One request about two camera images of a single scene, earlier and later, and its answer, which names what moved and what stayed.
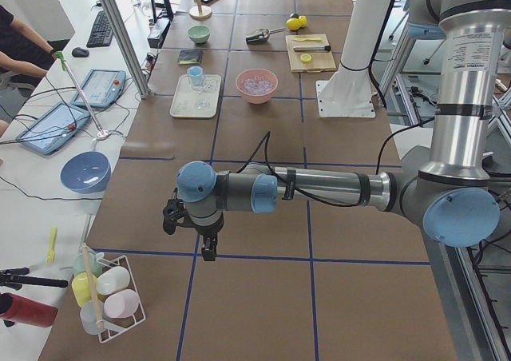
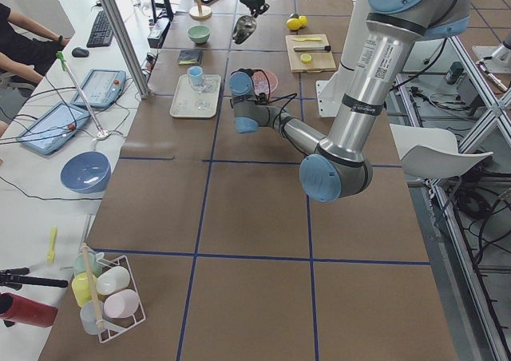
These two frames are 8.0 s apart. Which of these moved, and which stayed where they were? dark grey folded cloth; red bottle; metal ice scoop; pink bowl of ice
Moved: metal ice scoop
Stayed: red bottle; dark grey folded cloth; pink bowl of ice
